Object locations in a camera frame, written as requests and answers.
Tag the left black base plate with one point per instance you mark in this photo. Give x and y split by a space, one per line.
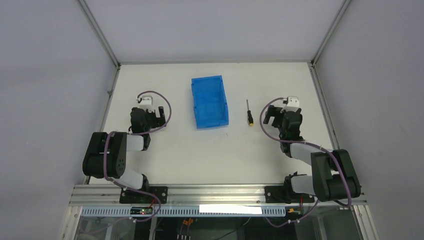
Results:
131 197

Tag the white slotted cable duct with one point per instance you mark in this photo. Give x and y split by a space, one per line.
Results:
205 210

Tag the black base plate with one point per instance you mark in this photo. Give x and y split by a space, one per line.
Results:
278 194
131 197

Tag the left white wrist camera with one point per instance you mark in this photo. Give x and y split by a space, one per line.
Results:
145 102

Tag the blue plastic bin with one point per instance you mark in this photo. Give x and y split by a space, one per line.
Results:
210 104

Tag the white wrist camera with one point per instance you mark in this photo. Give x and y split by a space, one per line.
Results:
145 102
292 104

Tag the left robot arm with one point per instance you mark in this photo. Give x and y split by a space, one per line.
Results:
106 155

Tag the black yellow screwdriver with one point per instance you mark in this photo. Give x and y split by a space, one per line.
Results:
249 114

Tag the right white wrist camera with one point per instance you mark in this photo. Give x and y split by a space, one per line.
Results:
292 104

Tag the green circuit board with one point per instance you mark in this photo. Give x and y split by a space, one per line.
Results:
141 211

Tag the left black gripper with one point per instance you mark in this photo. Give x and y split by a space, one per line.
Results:
156 117

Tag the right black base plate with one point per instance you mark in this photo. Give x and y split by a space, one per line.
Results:
278 194

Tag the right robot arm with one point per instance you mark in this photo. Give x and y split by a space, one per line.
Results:
332 178

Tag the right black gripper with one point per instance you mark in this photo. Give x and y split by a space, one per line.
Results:
276 116

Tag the aluminium front rail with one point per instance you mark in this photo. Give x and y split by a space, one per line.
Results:
178 195

